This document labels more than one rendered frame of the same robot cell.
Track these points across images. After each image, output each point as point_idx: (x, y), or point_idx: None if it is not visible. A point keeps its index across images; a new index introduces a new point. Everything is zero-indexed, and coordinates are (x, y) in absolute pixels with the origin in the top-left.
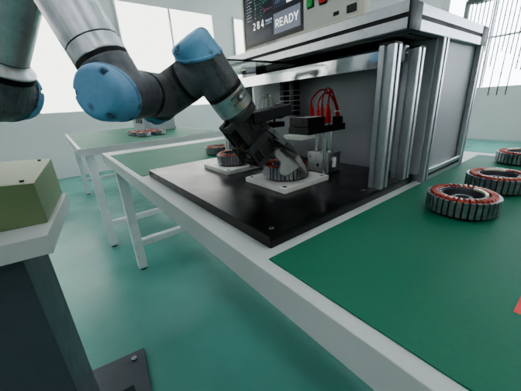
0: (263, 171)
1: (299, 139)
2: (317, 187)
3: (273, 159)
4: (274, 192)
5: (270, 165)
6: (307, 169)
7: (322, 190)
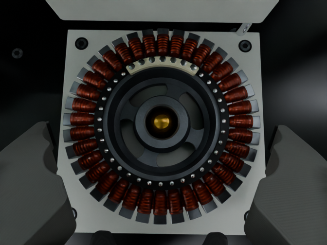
0: (8, 96)
1: (257, 18)
2: (280, 116)
3: (76, 120)
4: (228, 238)
5: (158, 215)
6: (239, 86)
7: (310, 128)
